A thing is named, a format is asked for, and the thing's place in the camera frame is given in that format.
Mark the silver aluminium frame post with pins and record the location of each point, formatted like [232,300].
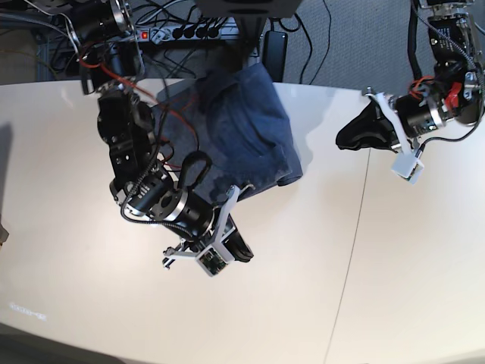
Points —
[250,31]

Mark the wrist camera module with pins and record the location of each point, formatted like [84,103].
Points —
[408,167]
[211,261]

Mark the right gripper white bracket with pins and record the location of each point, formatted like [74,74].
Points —
[197,223]

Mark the blue grey T-shirt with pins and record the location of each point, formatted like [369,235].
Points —
[238,120]

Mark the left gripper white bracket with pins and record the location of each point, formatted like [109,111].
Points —
[393,123]

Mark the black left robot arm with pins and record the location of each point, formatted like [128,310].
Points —
[454,92]

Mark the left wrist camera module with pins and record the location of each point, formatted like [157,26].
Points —
[408,167]

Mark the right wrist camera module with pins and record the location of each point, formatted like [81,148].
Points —
[211,261]

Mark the white power strip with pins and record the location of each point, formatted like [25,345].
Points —
[159,35]

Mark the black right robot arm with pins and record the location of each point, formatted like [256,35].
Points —
[130,122]

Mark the black power adapter brick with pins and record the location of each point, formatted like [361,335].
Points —
[274,54]

